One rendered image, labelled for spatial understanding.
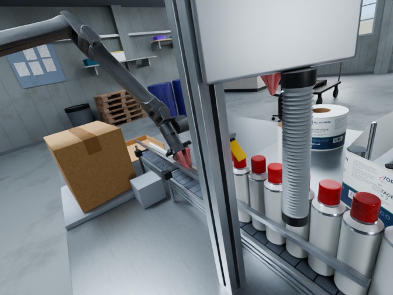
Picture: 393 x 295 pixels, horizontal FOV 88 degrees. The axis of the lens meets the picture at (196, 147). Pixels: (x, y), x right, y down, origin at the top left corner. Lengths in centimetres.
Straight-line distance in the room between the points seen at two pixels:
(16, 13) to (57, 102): 207
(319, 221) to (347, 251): 6
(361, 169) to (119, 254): 67
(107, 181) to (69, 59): 611
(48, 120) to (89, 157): 593
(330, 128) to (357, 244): 61
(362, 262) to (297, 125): 27
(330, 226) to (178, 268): 38
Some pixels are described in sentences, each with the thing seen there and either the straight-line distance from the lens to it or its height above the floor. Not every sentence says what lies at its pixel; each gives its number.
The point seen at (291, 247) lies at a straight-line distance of 54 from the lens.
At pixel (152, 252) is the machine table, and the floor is 83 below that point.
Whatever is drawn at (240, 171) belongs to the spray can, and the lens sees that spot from 52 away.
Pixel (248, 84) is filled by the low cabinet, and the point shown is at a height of 25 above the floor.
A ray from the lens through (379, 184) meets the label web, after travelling 56.
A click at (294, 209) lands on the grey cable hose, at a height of 110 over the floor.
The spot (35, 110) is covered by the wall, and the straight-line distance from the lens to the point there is 673.
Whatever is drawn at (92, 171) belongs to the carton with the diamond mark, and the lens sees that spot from 88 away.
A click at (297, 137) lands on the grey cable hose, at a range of 27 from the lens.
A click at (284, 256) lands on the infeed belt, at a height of 88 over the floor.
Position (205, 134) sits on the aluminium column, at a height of 121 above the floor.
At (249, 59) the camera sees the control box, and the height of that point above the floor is 130.
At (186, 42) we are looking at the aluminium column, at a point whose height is 134.
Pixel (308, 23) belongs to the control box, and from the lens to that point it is 27.
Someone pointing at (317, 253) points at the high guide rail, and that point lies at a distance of 47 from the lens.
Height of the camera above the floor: 131
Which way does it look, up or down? 23 degrees down
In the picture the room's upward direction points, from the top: 11 degrees counter-clockwise
